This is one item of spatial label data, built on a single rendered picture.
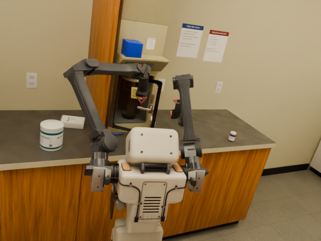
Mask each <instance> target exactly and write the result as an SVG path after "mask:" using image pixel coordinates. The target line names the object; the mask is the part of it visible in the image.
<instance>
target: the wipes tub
mask: <svg viewBox="0 0 321 241"><path fill-rule="evenodd" d="M63 132H64V124H63V123H62V122H61V121H59V120H44V121H42V122H41V123H40V147H41V148H42V149H43V150H46V151H57V150H59V149H61V148H62V145H63Z"/></svg>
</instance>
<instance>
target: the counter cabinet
mask: <svg viewBox="0 0 321 241"><path fill-rule="evenodd" d="M270 151H271V148H262V149H251V150H240V151H228V152H216V153H203V154H202V157H200V158H199V159H200V163H201V164H202V165H203V169H209V173H208V174H207V175H206V176H205V177H204V180H203V187H202V191H201V193H191V192H190V191H189V189H188V188H187V187H186V188H185V189H184V194H183V199H182V201H181V202H178V203H175V204H169V205H168V211H167V217H166V220H165V221H164V222H160V223H161V226H162V229H163V236H162V240H166V239H170V238H175V237H179V236H183V235H188V234H192V233H197V232H201V231H205V230H211V229H215V228H219V227H223V226H228V225H232V224H237V223H238V222H239V220H244V219H245V218H246V215H247V212H248V210H249V207H250V204H251V202H252V199H253V196H254V194H255V191H256V188H257V185H258V183H259V180H260V178H261V175H262V172H263V170H264V167H265V164H266V162H267V159H268V156H269V153H270ZM86 165H89V163H87V164H70V165H59V166H48V167H36V168H25V169H13V170H2V171H0V241H111V233H112V229H113V228H114V226H115V221H116V220H117V219H120V218H126V216H127V208H126V207H125V208H124V209H122V210H118V209H117V208H116V204H114V210H113V217H112V219H111V216H110V198H111V188H112V183H111V184H109V185H106V186H105V187H104V192H91V176H87V175H84V171H85V166H86Z"/></svg>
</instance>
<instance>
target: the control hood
mask: <svg viewBox="0 0 321 241"><path fill-rule="evenodd" d="M126 62H134V63H148V64H154V65H153V66H152V67H151V70H152V71H162V70H163V68H164V67H165V66H166V65H167V64H168V63H169V60H167V59H166V58H164V57H163V56H155V55H141V58H134V57H125V56H124V55H123V54H122V53H117V60H116V63H117V64H125V63H126Z"/></svg>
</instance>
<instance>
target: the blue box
mask: <svg viewBox="0 0 321 241"><path fill-rule="evenodd" d="M142 48H143V43H141V42H140V41H138V40H131V39H123V41H122V48H121V53H122V54H123V55H124V56H125V57H134V58H141V55H142Z"/></svg>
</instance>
